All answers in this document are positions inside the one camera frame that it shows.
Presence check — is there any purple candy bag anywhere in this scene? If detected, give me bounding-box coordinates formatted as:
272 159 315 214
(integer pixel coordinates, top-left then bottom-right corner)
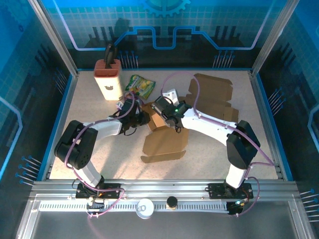
116 91 145 110

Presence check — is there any green yellow candy bag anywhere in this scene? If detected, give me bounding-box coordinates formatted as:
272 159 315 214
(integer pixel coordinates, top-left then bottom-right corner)
124 74 157 100

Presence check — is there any cream knife block terracotta top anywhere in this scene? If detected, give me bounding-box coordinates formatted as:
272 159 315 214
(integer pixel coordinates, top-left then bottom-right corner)
94 59 123 101

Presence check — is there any blue table border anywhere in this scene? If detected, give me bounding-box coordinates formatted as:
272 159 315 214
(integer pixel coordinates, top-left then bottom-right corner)
36 67 295 182

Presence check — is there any black round knob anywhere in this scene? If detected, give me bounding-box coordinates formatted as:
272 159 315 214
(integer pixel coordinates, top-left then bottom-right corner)
166 196 178 209

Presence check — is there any white round lid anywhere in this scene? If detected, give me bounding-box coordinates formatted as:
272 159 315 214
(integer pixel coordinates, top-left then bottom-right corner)
136 198 155 220

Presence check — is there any aluminium frame rail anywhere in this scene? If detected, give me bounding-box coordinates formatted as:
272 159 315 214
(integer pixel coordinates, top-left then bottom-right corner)
28 178 300 200

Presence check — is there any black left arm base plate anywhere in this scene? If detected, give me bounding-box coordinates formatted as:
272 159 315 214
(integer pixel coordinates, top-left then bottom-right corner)
75 183 122 199

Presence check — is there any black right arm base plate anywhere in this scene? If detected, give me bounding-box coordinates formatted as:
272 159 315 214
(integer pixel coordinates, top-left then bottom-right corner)
208 183 254 199

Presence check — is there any slotted white cable duct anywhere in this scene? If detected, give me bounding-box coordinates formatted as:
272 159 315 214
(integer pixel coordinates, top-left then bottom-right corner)
38 202 230 212

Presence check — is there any aluminium frame post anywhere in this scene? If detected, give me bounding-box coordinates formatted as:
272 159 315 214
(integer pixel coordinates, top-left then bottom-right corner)
251 0 301 75
27 0 80 77

